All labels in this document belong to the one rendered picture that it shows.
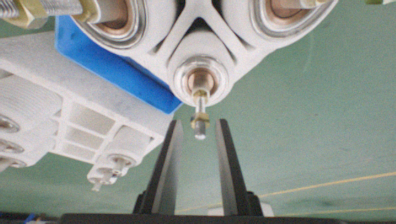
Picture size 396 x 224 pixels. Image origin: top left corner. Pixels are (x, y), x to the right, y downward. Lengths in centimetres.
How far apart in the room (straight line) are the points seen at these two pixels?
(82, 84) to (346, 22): 69
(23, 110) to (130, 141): 20
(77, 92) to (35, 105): 7
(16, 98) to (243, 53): 43
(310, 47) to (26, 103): 71
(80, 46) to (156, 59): 26
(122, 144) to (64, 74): 21
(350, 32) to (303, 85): 17
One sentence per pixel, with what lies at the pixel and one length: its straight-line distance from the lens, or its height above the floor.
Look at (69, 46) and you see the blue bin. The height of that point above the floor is 9.
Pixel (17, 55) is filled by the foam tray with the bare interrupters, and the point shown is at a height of 16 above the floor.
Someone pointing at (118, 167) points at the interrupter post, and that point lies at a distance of 39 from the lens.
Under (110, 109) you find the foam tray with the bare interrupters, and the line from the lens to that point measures 38.
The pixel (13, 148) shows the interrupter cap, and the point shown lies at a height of 25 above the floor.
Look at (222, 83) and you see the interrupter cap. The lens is 17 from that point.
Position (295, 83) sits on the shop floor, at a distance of 57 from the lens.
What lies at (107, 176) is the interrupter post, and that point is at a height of 27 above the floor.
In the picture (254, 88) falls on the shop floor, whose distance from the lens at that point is 51.
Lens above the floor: 40
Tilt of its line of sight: 48 degrees down
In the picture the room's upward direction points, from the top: 178 degrees counter-clockwise
